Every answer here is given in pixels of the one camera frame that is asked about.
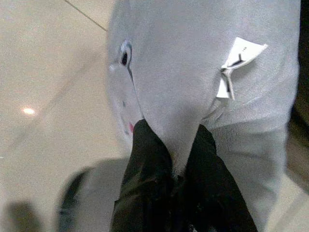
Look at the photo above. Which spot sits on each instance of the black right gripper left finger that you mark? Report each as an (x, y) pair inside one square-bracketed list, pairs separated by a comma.
[(144, 174)]

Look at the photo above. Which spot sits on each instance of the white care label tag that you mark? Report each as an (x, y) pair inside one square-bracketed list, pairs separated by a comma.
[(235, 65)]

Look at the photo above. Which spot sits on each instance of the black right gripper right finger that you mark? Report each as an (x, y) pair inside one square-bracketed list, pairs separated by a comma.
[(212, 183)]

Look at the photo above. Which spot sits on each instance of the grey plush animal pillow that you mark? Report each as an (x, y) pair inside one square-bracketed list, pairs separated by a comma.
[(183, 72)]

